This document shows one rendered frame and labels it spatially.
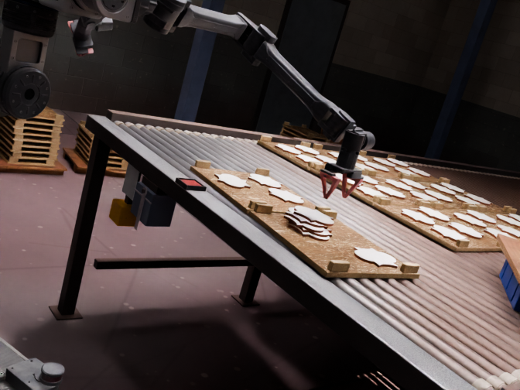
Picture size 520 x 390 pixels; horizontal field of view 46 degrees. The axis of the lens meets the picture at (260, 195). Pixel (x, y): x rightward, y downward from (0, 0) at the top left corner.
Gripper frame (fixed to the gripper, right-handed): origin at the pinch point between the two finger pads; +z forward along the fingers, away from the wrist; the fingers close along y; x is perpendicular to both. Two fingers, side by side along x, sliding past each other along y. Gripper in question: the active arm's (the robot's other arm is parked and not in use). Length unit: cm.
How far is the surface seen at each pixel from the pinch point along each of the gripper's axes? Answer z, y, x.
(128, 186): 28, 11, -82
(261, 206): 10.4, 10.5, -17.5
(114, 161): 89, -141, -301
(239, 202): 12.4, 11.1, -26.3
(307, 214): 8.4, 2.9, -5.6
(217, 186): 12.2, 7.8, -40.3
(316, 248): 12.9, 13.2, 7.5
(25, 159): 93, -72, -311
